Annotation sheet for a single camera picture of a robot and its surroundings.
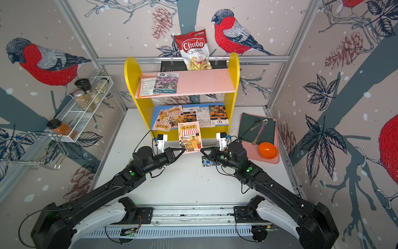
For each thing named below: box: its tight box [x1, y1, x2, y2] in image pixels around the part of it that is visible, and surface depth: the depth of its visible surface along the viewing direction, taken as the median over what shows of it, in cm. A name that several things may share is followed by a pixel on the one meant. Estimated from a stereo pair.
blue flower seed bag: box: [201, 155, 217, 168], surface depth 92 cm
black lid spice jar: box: [74, 78, 92, 92], surface depth 75 cm
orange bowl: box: [258, 141, 279, 160], surface depth 95 cm
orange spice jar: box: [46, 118, 78, 140], surface depth 62 cm
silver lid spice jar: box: [73, 89, 96, 113], surface depth 74 cm
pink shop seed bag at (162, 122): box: [152, 109, 172, 132], surface depth 95 cm
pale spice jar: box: [94, 77, 109, 94], surface depth 87 cm
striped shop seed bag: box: [177, 120, 203, 155], surface depth 78 cm
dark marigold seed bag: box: [182, 106, 200, 123], surface depth 100 cm
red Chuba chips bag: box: [174, 29, 213, 71], surface depth 85 cm
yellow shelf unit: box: [124, 52, 240, 142], surface depth 82 cm
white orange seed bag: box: [137, 75, 161, 99], surface depth 77 cm
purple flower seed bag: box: [152, 72, 180, 95], surface depth 77 cm
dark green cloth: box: [238, 112, 277, 145], surface depth 109 cm
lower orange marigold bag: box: [208, 104, 230, 126], surface depth 100 cm
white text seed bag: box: [194, 106, 216, 129], surface depth 97 cm
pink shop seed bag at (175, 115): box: [165, 104, 185, 129], surface depth 99 cm
